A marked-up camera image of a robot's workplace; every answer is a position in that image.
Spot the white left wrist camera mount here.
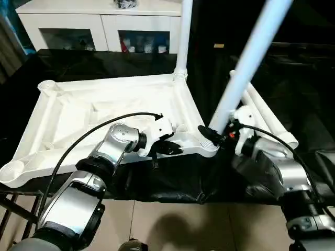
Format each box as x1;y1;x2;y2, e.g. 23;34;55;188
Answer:
138;114;175;157

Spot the white cabinet with glass doors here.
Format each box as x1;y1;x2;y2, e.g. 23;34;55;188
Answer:
15;0;183;54

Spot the white plastic table top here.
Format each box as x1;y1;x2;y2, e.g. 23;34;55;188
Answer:
0;72;219;189

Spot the black mat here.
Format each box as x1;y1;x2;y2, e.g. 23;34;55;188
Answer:
0;48;335;204

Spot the dark rounded robot part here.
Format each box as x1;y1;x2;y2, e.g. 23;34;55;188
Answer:
119;239;149;251

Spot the grey robot torso cover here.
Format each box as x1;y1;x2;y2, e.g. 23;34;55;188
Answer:
10;230;74;251

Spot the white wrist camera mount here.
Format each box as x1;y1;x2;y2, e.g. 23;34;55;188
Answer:
230;106;259;155
138;114;175;157

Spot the black metal stand frame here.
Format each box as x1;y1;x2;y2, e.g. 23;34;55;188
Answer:
0;190;44;241

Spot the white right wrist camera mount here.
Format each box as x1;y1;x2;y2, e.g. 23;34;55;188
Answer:
230;106;259;155

